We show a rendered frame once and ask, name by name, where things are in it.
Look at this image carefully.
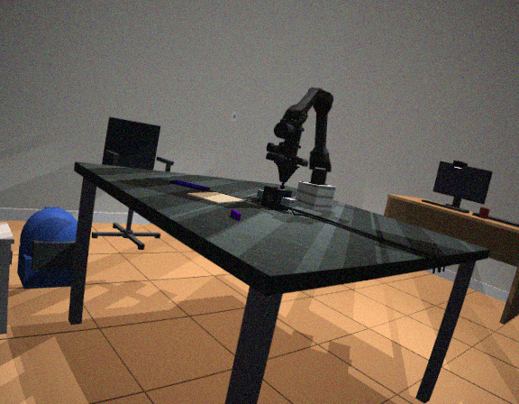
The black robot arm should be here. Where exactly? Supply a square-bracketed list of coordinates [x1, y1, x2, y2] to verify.
[267, 88, 333, 186]

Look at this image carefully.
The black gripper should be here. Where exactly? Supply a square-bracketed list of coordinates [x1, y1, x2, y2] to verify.
[266, 140, 308, 182]

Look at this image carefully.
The small purple block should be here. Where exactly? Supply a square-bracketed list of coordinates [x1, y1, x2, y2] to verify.
[231, 209, 241, 221]

